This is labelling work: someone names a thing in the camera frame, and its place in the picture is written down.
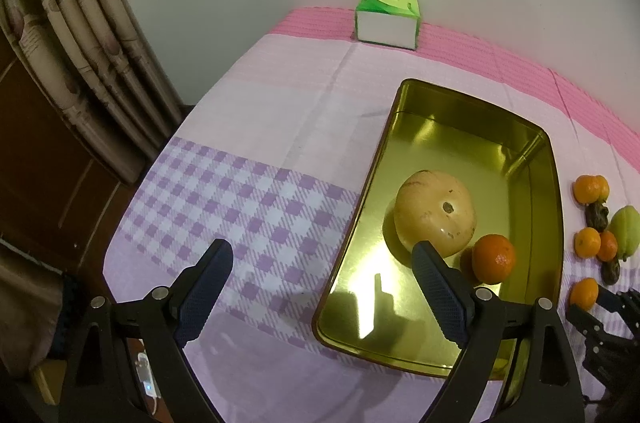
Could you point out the pink and purple checked tablecloth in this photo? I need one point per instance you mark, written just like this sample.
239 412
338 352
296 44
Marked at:
280 103

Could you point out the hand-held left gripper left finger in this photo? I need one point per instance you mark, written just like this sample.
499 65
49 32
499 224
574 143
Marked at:
200 290

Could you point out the green and white tissue box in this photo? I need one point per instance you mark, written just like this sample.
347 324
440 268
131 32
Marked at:
387 23

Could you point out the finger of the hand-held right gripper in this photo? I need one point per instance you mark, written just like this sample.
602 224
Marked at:
582 320
620 300

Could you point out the beige cloth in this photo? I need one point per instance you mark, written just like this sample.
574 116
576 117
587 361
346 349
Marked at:
25 303

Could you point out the orange mandarin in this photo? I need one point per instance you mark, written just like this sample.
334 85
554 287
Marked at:
609 247
586 243
603 187
584 293
495 259
585 189

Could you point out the brown wooden cabinet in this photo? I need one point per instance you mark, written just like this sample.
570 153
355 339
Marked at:
45 173

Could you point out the large pale yellow round fruit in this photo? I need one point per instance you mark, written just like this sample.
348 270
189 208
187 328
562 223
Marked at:
432 208

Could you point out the beige patterned curtain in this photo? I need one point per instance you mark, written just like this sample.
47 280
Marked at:
85 28

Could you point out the gold metal tin tray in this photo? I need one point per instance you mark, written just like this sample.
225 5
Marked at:
425 138

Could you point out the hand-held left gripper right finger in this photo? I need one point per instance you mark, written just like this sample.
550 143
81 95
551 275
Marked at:
442 293

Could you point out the dark brown wrinkled fruit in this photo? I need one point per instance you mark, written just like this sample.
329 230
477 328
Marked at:
597 217
611 272

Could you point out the green guava fruit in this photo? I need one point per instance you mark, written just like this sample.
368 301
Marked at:
627 230

